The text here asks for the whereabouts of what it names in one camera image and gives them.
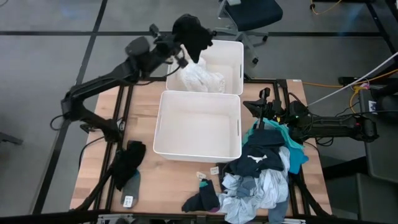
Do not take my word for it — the dark grey cabinet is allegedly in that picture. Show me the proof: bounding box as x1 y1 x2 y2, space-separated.
356 172 398 223

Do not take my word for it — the black garment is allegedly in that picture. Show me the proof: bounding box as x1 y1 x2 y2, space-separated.
172 13 215 64

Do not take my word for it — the black cable bundle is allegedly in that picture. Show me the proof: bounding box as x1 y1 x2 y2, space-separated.
310 93 398 147

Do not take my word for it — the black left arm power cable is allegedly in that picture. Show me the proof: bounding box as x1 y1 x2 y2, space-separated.
77 136 108 170

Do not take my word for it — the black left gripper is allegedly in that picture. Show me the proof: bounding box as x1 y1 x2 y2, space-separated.
155 32 190 68

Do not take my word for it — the grey chair base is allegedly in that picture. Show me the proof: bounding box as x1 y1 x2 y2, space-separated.
0 132 24 146

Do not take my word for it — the black crossbar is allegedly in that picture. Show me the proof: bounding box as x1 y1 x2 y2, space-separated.
0 208 398 224

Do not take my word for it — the long yellow cable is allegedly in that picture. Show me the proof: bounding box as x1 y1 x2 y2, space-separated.
302 68 398 119

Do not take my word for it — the navy office chair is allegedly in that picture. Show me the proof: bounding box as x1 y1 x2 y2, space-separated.
212 0 284 65

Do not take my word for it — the slate blue garment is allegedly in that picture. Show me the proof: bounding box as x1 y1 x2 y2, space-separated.
236 175 289 224

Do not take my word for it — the turquoise t-shirt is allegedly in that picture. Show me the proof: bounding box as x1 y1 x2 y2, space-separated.
241 118 310 175

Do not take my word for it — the light blue shirt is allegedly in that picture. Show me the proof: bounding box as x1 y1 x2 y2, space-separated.
217 146 293 224

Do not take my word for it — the yellow cable loop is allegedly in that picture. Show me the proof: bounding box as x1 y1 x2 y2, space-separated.
310 0 343 16

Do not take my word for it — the grey desk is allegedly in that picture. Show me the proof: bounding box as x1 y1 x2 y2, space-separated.
357 88 398 184

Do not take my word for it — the navy and teal sock pair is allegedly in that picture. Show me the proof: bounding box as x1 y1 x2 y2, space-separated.
182 179 221 214

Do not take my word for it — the black table leg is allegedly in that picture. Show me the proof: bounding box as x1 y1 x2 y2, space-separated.
365 0 398 55

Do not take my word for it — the white cable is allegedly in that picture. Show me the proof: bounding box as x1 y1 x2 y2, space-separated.
307 51 398 107

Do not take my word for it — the black bag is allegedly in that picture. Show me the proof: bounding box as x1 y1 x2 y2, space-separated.
371 81 398 125

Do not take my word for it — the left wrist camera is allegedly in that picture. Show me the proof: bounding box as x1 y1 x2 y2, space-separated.
149 24 161 39

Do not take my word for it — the black aluminium table frame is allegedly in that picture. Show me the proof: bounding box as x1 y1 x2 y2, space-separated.
70 76 332 218

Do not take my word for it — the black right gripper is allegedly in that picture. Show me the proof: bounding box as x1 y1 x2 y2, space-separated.
243 88 292 130

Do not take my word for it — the white perforated plastic basket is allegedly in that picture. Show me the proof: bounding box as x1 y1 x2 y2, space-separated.
152 90 243 164
165 39 245 96

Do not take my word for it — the long black cloth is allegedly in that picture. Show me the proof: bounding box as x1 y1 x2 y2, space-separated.
112 139 147 192

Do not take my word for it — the navy garment with white logo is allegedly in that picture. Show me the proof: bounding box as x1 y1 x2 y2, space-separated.
229 128 286 179

